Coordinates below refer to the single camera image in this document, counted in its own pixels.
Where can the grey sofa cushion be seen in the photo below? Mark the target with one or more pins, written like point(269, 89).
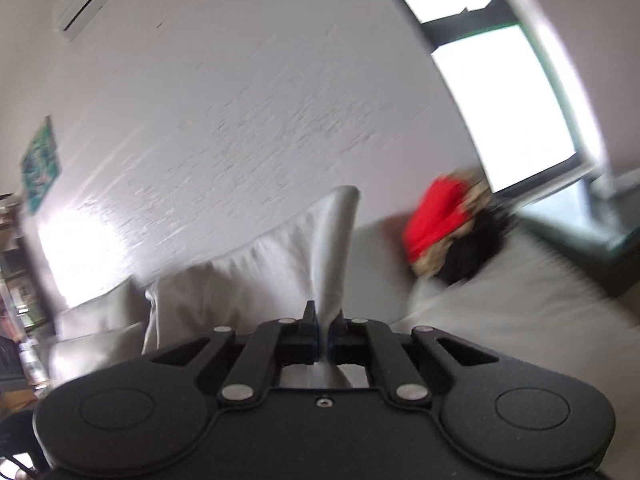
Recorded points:
point(95, 320)

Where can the cluttered shelf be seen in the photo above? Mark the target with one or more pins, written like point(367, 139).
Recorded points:
point(15, 280)

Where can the white printed t-shirt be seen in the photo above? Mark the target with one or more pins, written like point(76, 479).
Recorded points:
point(280, 270)

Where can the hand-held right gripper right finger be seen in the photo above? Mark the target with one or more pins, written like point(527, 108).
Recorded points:
point(345, 342)

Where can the green wall poster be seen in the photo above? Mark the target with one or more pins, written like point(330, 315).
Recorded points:
point(41, 170)

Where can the window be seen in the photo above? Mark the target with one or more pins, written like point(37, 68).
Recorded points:
point(500, 110)

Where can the glass side table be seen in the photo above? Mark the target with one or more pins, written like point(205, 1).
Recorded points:
point(590, 230)

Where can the red and black clothing pile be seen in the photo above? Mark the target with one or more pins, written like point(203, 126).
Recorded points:
point(475, 187)

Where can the grey sofa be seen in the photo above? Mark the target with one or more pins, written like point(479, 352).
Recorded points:
point(525, 310)

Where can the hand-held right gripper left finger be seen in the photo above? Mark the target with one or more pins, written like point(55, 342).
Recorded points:
point(300, 342)

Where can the red cloth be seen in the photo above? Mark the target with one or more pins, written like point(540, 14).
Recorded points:
point(435, 220)

